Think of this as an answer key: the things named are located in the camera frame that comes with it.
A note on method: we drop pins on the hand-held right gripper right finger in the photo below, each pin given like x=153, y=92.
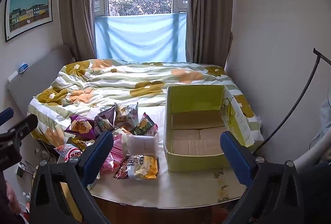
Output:
x=235, y=159

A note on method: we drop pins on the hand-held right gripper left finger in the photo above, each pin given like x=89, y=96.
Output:
x=98, y=154

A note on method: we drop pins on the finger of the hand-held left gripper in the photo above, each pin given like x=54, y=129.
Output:
x=23, y=125
x=6, y=114

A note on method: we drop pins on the pink striped snack packet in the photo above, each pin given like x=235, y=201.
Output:
x=116, y=155

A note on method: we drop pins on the orange yellow snack packet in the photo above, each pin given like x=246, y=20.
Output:
x=81, y=142

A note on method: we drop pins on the red white snack packet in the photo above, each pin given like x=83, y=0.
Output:
x=67, y=153

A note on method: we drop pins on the yellow black chip packet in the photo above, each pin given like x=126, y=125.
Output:
x=139, y=167

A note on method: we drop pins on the plain white snack packet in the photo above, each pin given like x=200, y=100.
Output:
x=142, y=145

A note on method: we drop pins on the green cardboard box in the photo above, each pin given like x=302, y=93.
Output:
x=196, y=133

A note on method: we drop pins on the person's left hand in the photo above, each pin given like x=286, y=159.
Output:
x=12, y=198

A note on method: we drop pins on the orange cream snack packet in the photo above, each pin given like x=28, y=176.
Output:
x=121, y=132

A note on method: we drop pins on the dark purple snack packet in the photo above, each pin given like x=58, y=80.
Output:
x=104, y=122

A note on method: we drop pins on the small blue white object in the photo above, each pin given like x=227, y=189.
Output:
x=23, y=68

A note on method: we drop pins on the silver chip packet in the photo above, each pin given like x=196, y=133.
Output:
x=126, y=113

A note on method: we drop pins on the green snack packet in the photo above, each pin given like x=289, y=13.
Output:
x=142, y=127

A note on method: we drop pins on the grey bed headboard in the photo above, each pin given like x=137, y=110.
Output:
x=38, y=71

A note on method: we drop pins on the magenta snack packet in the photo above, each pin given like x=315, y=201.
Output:
x=152, y=133

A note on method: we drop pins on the floral tablecloth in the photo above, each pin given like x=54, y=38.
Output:
x=181, y=187

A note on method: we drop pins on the floral striped blanket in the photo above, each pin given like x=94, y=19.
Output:
x=124, y=79

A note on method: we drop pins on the light grey cloth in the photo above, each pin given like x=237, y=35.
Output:
x=324, y=120

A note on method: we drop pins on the light blue window cloth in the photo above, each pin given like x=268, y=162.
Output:
x=139, y=38

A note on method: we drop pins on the brown curtain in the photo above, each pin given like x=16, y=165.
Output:
x=206, y=7
x=75, y=7

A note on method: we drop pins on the framed wall picture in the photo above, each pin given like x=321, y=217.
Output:
x=28, y=12

